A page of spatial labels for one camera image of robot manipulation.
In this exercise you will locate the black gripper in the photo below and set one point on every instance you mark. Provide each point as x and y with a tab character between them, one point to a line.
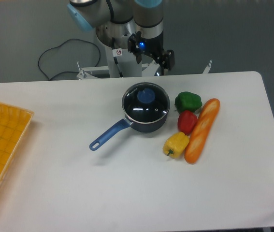
153	48

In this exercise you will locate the glass lid with blue knob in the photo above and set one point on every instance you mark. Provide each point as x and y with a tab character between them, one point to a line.
146	103

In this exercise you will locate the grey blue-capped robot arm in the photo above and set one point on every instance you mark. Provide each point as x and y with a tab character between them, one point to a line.
147	14

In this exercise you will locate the green bell pepper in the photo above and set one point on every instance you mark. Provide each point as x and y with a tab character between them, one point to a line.
188	101

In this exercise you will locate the dark blue saucepan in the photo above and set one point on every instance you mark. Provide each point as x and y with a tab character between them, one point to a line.
123	124

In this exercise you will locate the red bell pepper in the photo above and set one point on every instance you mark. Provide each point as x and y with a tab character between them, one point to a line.
186	121

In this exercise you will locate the orange baguette bread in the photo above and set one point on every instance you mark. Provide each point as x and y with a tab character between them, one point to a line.
201	131

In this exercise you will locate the yellow bell pepper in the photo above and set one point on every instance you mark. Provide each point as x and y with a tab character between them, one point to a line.
175	145

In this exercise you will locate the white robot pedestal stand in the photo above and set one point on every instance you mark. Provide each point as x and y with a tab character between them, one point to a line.
120	62

